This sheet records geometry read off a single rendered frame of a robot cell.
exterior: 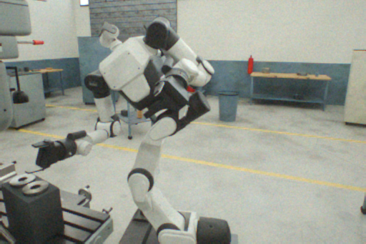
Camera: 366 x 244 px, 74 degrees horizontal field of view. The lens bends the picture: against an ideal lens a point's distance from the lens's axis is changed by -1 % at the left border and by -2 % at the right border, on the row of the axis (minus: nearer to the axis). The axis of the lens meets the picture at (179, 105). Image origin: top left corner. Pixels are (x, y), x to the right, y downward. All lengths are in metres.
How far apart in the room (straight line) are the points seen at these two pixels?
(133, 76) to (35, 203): 0.62
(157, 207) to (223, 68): 7.19
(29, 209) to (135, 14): 8.74
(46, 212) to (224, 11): 7.82
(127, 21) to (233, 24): 3.80
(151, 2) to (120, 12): 1.29
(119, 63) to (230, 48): 7.24
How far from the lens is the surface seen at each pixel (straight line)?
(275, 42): 8.15
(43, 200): 1.09
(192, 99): 1.17
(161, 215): 1.46
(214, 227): 1.47
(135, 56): 1.12
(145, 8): 9.29
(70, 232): 1.18
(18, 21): 1.31
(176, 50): 1.14
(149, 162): 1.31
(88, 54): 7.36
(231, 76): 8.31
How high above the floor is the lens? 1.69
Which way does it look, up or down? 14 degrees down
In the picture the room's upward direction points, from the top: straight up
